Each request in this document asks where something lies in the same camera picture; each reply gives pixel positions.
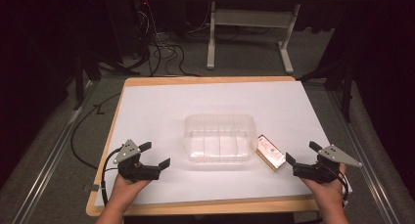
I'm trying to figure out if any white table sheet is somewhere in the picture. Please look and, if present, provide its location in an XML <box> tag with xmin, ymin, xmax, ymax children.
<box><xmin>94</xmin><ymin>80</ymin><xmax>353</xmax><ymax>208</ymax></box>

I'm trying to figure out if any clear plastic container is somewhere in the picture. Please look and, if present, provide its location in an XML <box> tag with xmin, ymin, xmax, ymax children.
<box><xmin>183</xmin><ymin>113</ymin><xmax>258</xmax><ymax>163</ymax></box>

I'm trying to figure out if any person's right hand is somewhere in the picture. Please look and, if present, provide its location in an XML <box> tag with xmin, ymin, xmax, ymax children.
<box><xmin>300</xmin><ymin>163</ymin><xmax>347</xmax><ymax>208</ymax></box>

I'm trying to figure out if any packet with pink label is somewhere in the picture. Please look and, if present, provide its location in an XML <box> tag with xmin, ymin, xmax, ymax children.
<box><xmin>254</xmin><ymin>134</ymin><xmax>288</xmax><ymax>172</ymax></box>

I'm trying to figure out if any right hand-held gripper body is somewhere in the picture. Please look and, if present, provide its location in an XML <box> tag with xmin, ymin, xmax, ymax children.
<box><xmin>292</xmin><ymin>144</ymin><xmax>363</xmax><ymax>185</ymax></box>

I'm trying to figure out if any metal floor rail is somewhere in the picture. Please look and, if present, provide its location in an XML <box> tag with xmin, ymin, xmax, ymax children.
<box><xmin>327</xmin><ymin>90</ymin><xmax>393</xmax><ymax>224</ymax></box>
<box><xmin>12</xmin><ymin>80</ymin><xmax>96</xmax><ymax>224</ymax></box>

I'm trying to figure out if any tangle of floor cables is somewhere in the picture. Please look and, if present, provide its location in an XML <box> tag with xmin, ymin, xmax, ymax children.
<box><xmin>130</xmin><ymin>2</ymin><xmax>201</xmax><ymax>77</ymax></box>

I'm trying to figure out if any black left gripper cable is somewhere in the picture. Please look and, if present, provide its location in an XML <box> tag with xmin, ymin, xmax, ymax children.
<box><xmin>100</xmin><ymin>148</ymin><xmax>123</xmax><ymax>207</ymax></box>

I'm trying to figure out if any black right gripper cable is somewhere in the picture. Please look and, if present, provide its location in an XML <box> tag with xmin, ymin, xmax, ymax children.
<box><xmin>336</xmin><ymin>171</ymin><xmax>350</xmax><ymax>208</ymax></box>

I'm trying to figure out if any white metal desk frame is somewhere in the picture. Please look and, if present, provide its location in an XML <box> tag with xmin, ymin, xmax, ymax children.
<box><xmin>206</xmin><ymin>0</ymin><xmax>346</xmax><ymax>75</ymax></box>

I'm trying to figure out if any black floor cable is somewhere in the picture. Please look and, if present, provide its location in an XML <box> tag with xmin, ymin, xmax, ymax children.
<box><xmin>69</xmin><ymin>92</ymin><xmax>121</xmax><ymax>170</ymax></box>

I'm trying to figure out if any person's left hand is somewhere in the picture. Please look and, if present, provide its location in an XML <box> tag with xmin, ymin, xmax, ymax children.
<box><xmin>109</xmin><ymin>174</ymin><xmax>153</xmax><ymax>208</ymax></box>

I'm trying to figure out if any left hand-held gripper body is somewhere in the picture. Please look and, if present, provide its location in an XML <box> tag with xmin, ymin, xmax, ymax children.
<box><xmin>113</xmin><ymin>139</ymin><xmax>161</xmax><ymax>183</ymax></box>

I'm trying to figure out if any black metal stand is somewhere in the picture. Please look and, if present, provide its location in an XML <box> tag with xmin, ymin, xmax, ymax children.
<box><xmin>297</xmin><ymin>61</ymin><xmax>355</xmax><ymax>124</ymax></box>
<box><xmin>72</xmin><ymin>51</ymin><xmax>131</xmax><ymax>112</ymax></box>

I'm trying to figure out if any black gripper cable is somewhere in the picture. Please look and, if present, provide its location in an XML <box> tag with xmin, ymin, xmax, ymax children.
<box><xmin>100</xmin><ymin>148</ymin><xmax>123</xmax><ymax>207</ymax></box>
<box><xmin>336</xmin><ymin>171</ymin><xmax>350</xmax><ymax>208</ymax></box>

